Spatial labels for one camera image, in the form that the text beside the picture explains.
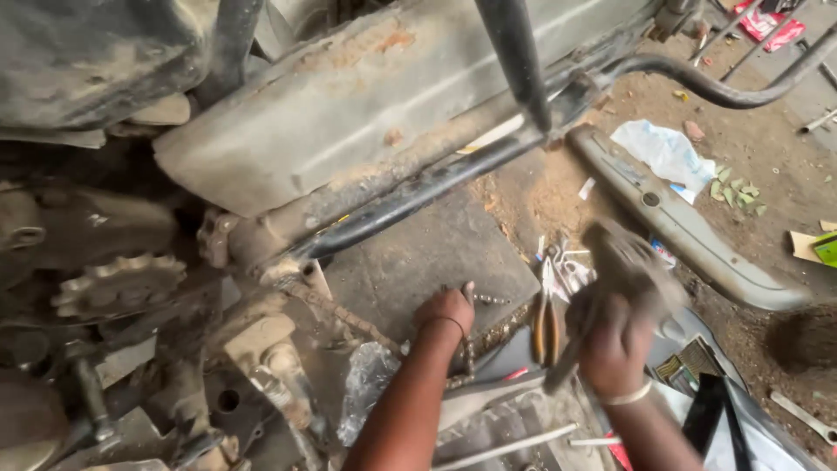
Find person's left hand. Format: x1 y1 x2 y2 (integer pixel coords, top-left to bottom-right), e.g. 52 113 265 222
415 281 476 338

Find person's right hand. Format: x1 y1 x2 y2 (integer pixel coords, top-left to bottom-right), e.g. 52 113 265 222
566 292 656 400

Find grey metal hammer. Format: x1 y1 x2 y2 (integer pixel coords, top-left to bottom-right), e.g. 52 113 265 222
543 220 689 396

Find rusty motorcycle drive chain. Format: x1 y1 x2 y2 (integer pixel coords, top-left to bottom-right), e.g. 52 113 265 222
288 280 517 388

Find black thread wrist band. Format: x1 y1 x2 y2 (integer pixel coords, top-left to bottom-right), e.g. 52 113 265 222
421 315 466 340

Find flat grey stone slab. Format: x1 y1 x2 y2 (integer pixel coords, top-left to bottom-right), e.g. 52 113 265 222
323 190 542 345

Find metal wrist bangle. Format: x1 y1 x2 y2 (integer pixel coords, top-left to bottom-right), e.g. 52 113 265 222
598 379 653 406

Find clear plastic wrap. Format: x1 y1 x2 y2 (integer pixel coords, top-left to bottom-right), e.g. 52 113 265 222
336 341 401 447

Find long metal rod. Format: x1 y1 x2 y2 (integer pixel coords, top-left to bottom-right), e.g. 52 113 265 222
432 423 580 471

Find white crumpled plastic bag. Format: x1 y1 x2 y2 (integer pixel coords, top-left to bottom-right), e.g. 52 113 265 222
611 119 716 195

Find scattered green leaves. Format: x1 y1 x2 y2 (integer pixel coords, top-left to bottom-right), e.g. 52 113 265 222
709 165 769 218

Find silver spanner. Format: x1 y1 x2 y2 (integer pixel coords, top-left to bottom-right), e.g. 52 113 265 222
769 390 837 447

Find yellow green cardboard box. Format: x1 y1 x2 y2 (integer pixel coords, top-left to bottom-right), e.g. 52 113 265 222
789 221 837 269

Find black curved metal pipe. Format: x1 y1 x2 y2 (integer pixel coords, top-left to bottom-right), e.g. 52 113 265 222
602 26 837 111

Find red plastic packet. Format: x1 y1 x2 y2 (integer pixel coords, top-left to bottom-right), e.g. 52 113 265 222
734 0 806 53

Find orange handled pliers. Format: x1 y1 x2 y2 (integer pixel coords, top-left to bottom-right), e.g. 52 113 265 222
531 246 563 366

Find grey chain cover guard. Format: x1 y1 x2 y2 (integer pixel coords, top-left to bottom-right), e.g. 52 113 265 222
566 124 812 312

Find dusty motorcycle frame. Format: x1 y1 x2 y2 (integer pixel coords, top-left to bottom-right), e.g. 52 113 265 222
0 0 661 471

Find grey motorcycle chain sprocket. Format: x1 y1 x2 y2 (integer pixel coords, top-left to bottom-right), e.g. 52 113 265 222
51 254 188 321

